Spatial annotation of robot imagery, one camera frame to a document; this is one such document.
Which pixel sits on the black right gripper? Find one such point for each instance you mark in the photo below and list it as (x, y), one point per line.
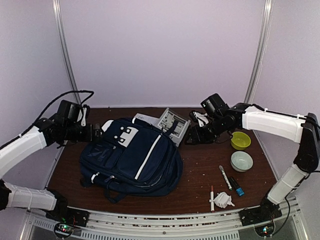
(197, 137)

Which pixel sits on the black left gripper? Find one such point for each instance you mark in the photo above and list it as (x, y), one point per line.
(97, 137)

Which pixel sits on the black white illustrated book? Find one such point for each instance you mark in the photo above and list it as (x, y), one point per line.
(179, 124)

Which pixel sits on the navy blue student backpack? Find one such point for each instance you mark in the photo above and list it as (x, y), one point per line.
(132, 158)

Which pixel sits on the grey cover thick book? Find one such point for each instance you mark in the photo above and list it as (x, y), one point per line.
(147, 118)

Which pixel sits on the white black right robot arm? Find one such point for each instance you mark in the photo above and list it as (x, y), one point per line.
(301, 130)

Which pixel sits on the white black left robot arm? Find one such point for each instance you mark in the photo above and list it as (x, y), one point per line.
(69, 123)

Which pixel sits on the grey marker pen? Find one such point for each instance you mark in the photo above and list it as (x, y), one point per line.
(225, 177)

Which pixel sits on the yellow green bowl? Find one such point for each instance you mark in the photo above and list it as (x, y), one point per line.
(240, 140)

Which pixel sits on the pale blue ceramic bowl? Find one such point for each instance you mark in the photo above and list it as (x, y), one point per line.
(241, 161)

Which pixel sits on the white red-capped pen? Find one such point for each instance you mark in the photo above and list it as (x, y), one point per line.
(211, 199)

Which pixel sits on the black blue marker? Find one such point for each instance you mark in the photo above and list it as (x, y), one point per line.
(236, 187)

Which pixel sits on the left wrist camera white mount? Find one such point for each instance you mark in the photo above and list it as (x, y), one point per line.
(83, 115)

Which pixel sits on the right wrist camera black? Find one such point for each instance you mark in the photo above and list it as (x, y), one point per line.
(201, 119)

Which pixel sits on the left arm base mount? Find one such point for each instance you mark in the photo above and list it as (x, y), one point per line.
(68, 219)

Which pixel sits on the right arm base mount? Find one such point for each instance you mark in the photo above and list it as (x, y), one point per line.
(260, 215)

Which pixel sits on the aluminium front rail frame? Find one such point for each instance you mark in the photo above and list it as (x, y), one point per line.
(220, 225)

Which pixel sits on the right aluminium corner post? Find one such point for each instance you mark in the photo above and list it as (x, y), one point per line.
(261, 48)

